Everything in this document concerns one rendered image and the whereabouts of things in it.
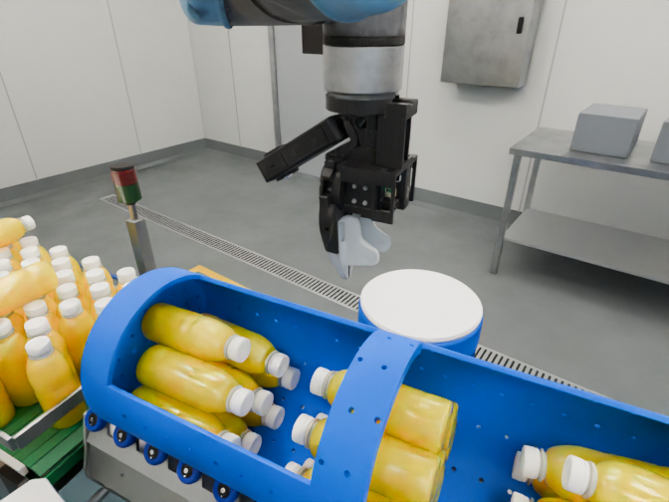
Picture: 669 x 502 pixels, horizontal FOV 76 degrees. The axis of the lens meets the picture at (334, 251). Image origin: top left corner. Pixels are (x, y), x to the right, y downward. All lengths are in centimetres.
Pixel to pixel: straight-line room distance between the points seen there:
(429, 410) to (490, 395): 17
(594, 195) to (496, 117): 97
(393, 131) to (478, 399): 47
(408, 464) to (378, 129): 39
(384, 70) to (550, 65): 335
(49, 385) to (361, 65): 80
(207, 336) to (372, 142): 42
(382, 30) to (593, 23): 331
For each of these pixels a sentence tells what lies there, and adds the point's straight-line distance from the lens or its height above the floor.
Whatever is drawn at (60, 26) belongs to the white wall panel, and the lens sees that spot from 536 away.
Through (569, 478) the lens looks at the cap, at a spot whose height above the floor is 116.
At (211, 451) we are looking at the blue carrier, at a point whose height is 112.
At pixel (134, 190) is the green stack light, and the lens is 131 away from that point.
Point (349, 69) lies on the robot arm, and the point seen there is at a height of 157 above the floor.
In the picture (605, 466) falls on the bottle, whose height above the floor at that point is 117.
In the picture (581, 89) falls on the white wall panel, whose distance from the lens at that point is 370.
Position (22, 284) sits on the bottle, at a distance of 106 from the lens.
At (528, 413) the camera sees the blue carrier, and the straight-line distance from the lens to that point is 75.
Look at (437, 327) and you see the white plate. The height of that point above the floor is 104.
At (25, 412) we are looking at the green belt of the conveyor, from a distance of 113.
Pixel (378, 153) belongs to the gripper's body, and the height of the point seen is 150.
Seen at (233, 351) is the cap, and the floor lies 116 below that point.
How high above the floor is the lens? 161
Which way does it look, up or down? 29 degrees down
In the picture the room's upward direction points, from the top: straight up
